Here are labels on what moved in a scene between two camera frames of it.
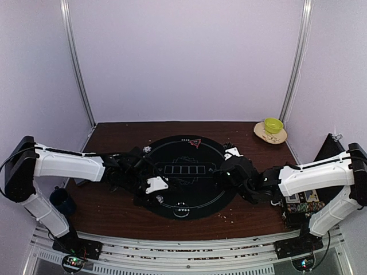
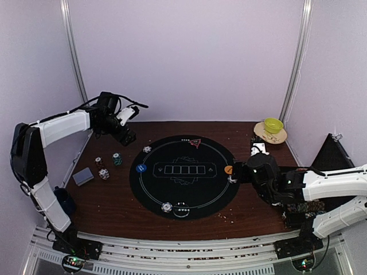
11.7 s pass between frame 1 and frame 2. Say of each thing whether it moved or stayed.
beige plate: stayed
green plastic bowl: stayed
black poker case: stayed
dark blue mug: stayed
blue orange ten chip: stayed
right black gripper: moved
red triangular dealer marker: stayed
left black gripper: moved
